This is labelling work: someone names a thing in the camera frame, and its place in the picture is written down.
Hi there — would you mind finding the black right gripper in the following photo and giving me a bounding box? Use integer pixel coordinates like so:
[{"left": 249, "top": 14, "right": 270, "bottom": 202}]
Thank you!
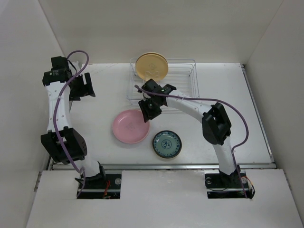
[{"left": 138, "top": 96, "right": 162, "bottom": 123}]

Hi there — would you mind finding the pink plate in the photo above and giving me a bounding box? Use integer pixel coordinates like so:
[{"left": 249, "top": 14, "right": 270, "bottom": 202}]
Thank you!
[{"left": 112, "top": 110, "right": 150, "bottom": 144}]

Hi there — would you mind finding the green blue floral plate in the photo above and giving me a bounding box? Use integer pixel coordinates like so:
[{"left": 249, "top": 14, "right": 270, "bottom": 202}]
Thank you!
[{"left": 152, "top": 130, "right": 182, "bottom": 159}]

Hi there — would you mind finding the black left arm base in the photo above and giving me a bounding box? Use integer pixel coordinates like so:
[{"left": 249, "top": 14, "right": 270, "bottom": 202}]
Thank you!
[{"left": 75, "top": 172, "right": 122, "bottom": 200}]

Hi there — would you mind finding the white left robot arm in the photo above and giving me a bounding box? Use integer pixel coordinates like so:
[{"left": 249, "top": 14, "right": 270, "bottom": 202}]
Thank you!
[{"left": 40, "top": 56, "right": 106, "bottom": 189}]

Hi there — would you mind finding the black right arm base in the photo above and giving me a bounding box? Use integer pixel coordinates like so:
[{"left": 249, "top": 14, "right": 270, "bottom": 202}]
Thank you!
[{"left": 205, "top": 171, "right": 256, "bottom": 199}]

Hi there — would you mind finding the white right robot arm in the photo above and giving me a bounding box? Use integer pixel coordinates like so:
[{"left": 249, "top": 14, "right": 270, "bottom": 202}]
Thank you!
[{"left": 135, "top": 79, "right": 238, "bottom": 187}]

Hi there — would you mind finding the orange plate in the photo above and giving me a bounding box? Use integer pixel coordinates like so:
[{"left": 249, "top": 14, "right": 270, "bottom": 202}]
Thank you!
[{"left": 135, "top": 55, "right": 169, "bottom": 81}]

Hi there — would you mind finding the rear beige plate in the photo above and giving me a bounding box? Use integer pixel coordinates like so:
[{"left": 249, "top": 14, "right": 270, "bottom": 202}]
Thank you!
[{"left": 141, "top": 52, "right": 165, "bottom": 59}]

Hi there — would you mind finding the white wire dish rack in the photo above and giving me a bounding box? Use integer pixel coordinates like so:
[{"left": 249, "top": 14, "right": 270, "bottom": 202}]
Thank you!
[{"left": 126, "top": 58, "right": 200, "bottom": 110}]

